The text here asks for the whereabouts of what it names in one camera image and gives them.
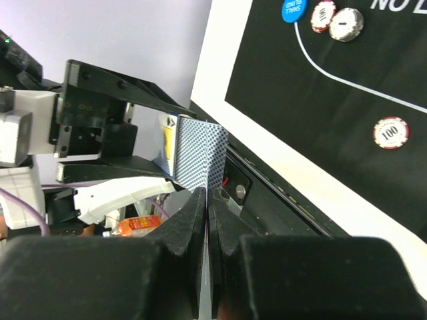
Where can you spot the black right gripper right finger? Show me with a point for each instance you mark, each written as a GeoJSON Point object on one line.
{"type": "Point", "coordinates": [256, 276]}

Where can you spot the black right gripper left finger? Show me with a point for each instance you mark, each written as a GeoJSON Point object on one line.
{"type": "Point", "coordinates": [157, 276]}

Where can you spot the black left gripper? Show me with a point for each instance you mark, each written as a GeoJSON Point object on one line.
{"type": "Point", "coordinates": [93, 121]}

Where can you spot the blue playing card deck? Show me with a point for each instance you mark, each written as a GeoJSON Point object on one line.
{"type": "Point", "coordinates": [180, 147]}

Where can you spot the red poker chip stack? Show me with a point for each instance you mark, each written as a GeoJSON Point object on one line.
{"type": "Point", "coordinates": [391, 133]}

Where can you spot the blue small blind button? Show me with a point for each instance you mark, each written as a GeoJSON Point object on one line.
{"type": "Point", "coordinates": [293, 10]}

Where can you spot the grey chips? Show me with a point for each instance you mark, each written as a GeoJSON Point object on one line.
{"type": "Point", "coordinates": [346, 25]}

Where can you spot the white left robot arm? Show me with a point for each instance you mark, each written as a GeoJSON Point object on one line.
{"type": "Point", "coordinates": [33, 202]}

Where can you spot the orange packet in background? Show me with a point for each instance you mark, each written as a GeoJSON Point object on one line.
{"type": "Point", "coordinates": [138, 226]}

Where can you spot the black poker felt mat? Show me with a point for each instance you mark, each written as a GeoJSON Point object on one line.
{"type": "Point", "coordinates": [323, 97]}

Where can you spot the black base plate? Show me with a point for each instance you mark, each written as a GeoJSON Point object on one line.
{"type": "Point", "coordinates": [264, 200]}

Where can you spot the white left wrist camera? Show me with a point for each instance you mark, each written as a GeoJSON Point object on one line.
{"type": "Point", "coordinates": [26, 121]}

